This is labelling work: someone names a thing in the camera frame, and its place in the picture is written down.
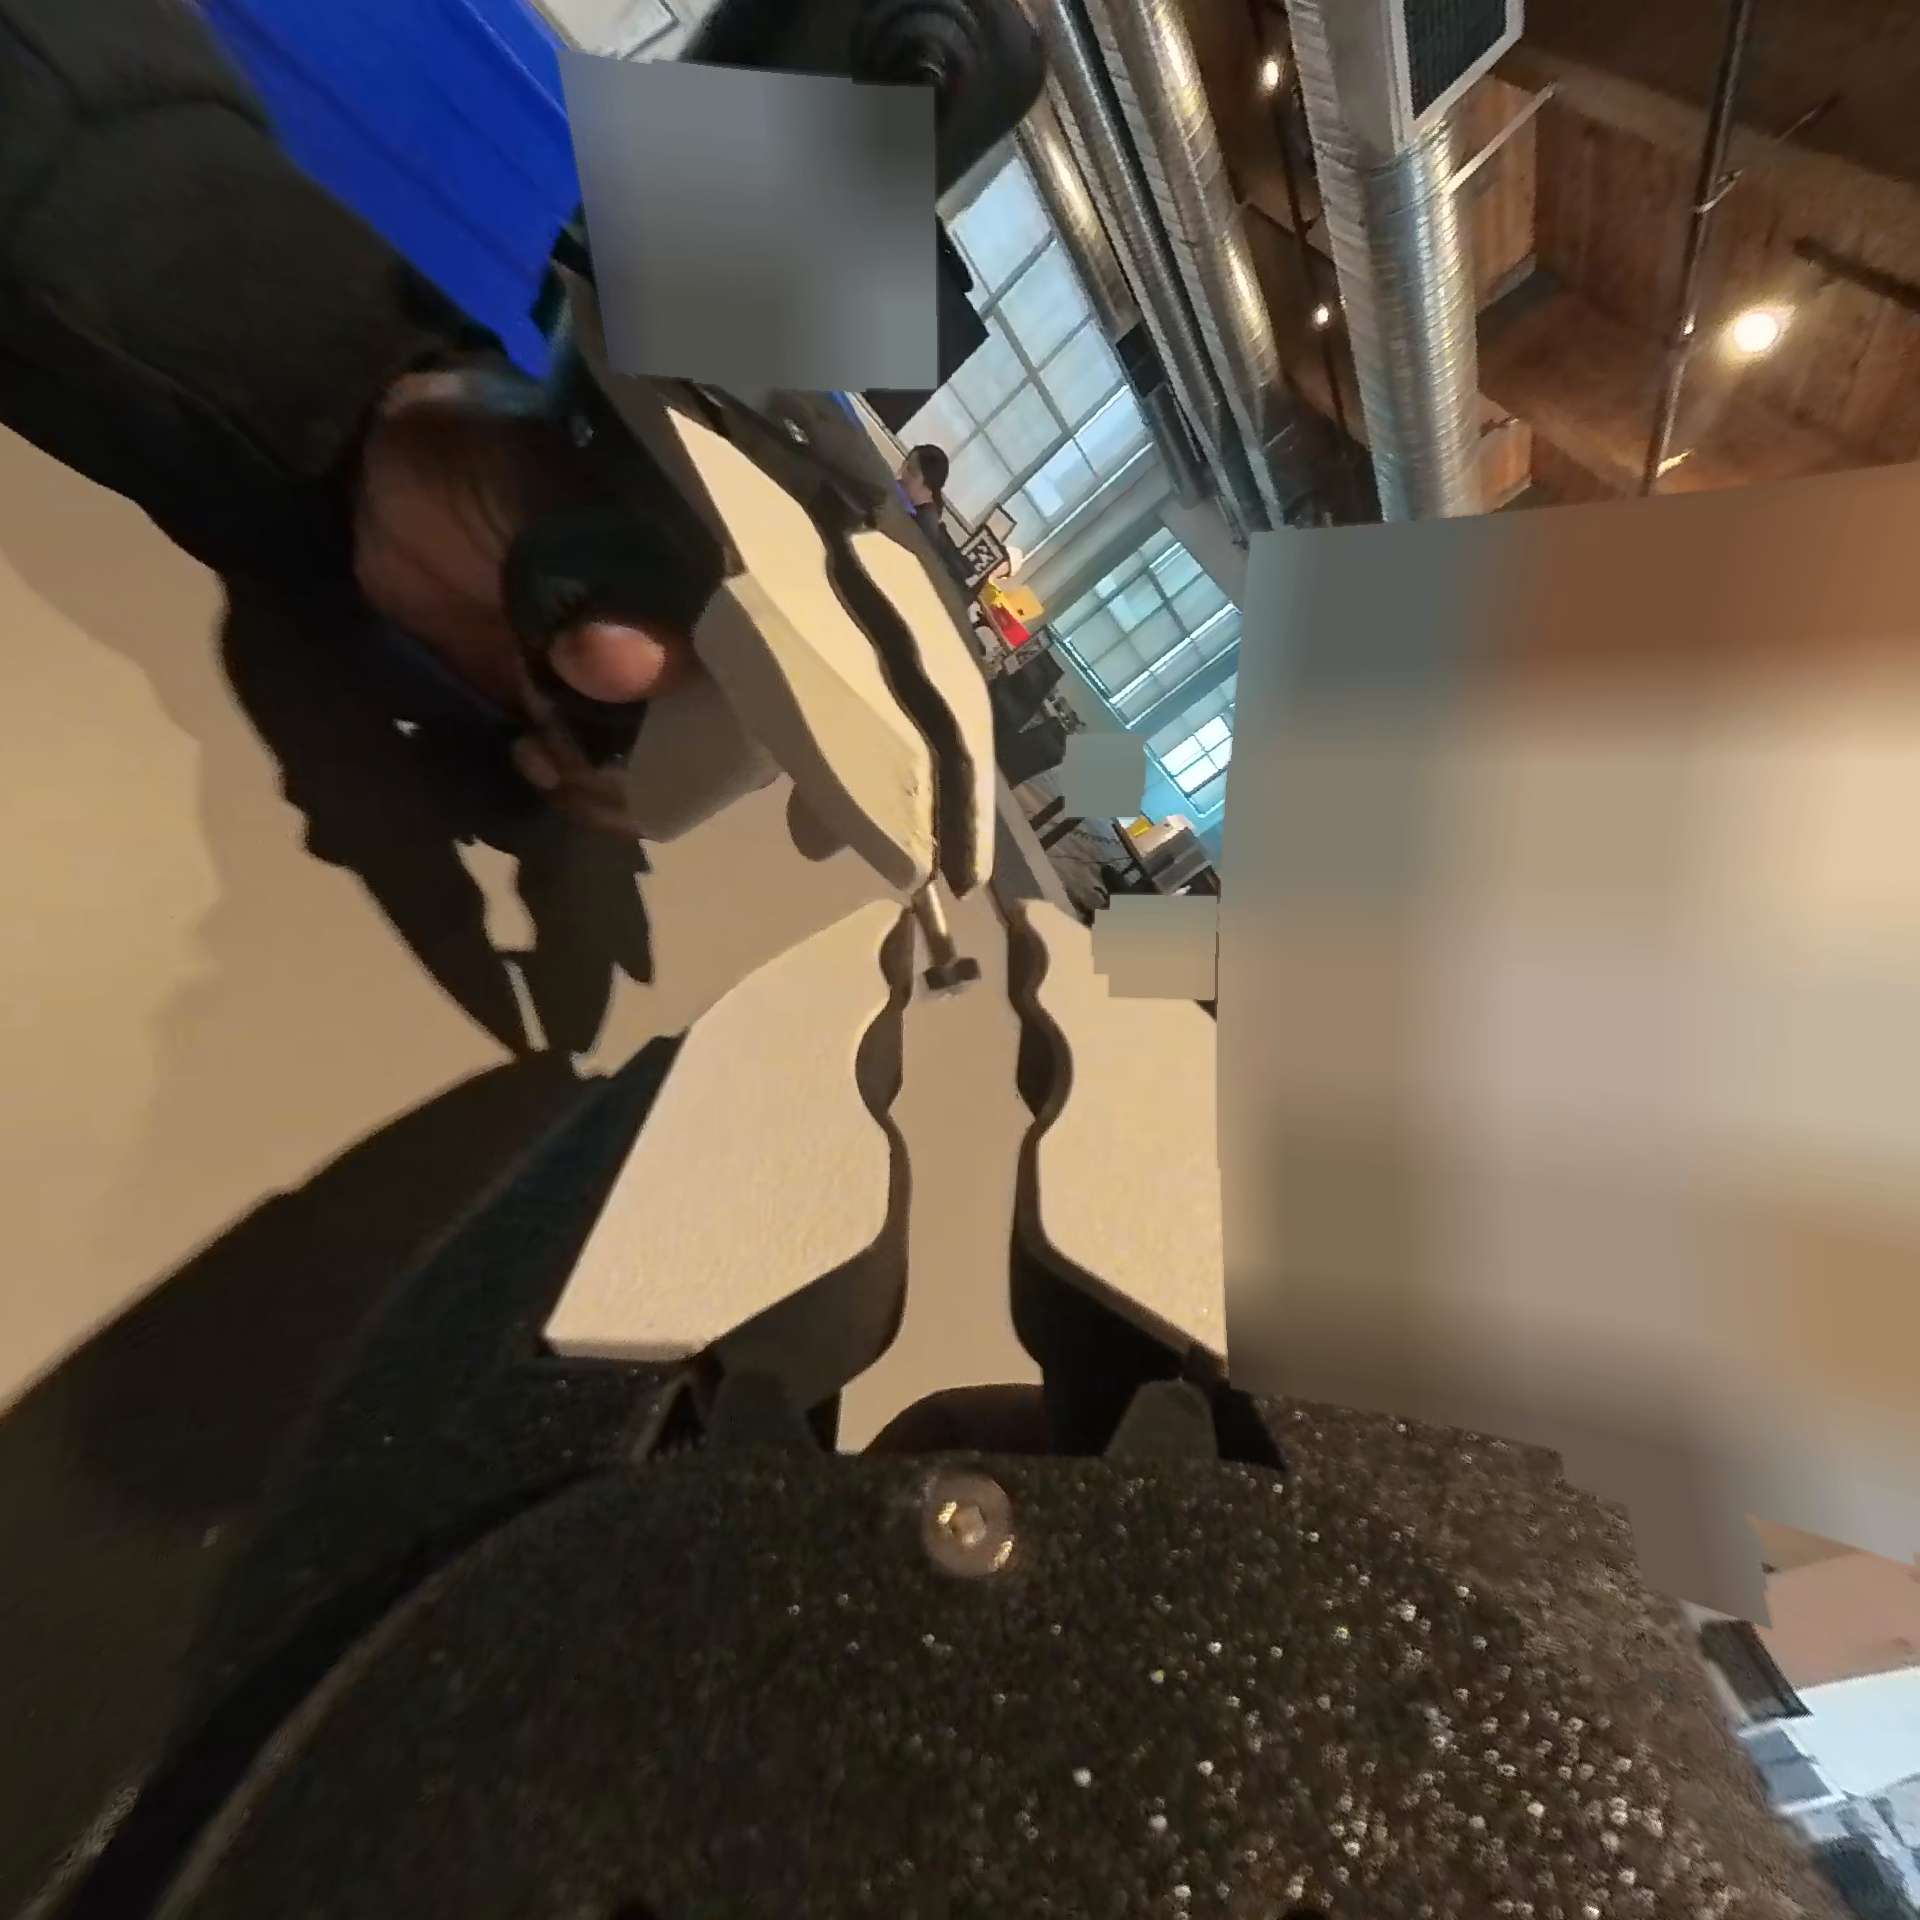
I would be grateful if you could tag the large paned window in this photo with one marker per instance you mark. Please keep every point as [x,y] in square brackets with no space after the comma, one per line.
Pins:
[1050,330]

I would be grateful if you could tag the silver ventilation duct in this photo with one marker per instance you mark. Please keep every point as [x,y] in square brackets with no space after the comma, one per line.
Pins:
[1155,225]
[1411,299]

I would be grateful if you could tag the yellow plastic box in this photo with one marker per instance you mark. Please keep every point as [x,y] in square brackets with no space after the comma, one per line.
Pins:
[1019,599]

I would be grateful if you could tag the person's left hand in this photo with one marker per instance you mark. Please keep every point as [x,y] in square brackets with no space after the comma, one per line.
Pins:
[436,525]

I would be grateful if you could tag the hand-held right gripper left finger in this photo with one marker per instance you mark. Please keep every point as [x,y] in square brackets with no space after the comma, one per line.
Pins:
[750,1185]

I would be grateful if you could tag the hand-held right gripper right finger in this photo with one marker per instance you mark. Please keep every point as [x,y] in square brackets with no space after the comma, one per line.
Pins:
[1142,1170]

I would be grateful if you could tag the silver metal bolt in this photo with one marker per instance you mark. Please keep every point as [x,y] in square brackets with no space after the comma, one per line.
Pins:
[950,973]

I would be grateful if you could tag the white air vent grille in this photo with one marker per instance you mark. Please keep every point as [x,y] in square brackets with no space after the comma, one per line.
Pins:
[1447,54]

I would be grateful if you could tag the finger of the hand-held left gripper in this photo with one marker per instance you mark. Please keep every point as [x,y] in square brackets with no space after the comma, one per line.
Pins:
[810,704]
[944,661]

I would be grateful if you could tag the person's left forearm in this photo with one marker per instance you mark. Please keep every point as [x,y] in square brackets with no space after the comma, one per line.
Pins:
[149,225]

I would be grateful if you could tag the blue plastic bin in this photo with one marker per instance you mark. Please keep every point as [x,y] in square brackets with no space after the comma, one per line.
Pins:
[390,135]

